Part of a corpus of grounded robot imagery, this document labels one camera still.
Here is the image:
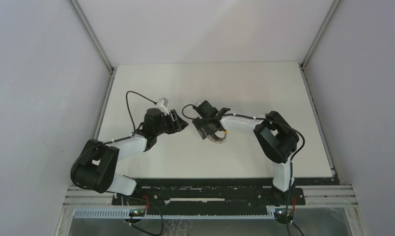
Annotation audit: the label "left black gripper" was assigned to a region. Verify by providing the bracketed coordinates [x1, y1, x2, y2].
[154, 110, 188, 137]

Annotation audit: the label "silver keyring with chain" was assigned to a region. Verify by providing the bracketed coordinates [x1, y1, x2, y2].
[207, 131, 227, 144]

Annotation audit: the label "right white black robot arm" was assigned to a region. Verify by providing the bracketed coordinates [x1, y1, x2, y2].
[192, 100, 306, 205]

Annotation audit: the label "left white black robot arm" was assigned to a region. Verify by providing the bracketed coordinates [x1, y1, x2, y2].
[70, 108, 189, 205]

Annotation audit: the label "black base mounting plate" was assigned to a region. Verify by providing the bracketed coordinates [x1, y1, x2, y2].
[112, 178, 306, 216]

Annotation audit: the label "left green circuit board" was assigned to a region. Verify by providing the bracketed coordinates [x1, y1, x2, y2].
[129, 209, 146, 217]

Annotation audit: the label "green circuit board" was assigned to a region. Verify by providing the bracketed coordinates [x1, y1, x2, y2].
[129, 209, 146, 217]
[274, 210, 294, 218]

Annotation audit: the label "right green circuit board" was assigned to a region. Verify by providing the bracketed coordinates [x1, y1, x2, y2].
[274, 210, 294, 218]

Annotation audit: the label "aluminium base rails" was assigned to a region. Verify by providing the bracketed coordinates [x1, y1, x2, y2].
[63, 185, 358, 207]

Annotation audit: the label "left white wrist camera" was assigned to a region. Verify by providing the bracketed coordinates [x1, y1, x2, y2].
[155, 98, 169, 116]

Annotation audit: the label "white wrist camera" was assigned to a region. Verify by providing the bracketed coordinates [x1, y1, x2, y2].
[155, 98, 169, 116]
[194, 100, 205, 109]

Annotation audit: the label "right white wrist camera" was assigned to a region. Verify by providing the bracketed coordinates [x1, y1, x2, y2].
[194, 100, 205, 109]

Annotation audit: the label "right black camera cable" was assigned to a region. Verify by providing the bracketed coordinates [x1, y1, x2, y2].
[181, 104, 306, 236]

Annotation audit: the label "white slotted cable duct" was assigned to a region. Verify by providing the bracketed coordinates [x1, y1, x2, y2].
[74, 209, 276, 219]

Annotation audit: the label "left aluminium frame post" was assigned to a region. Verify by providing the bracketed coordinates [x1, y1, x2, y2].
[67, 0, 114, 74]

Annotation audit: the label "aluminium frame post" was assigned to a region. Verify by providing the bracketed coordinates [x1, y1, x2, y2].
[300, 0, 343, 70]
[67, 0, 114, 74]

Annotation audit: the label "right aluminium frame post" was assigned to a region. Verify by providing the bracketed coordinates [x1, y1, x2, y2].
[300, 0, 343, 70]

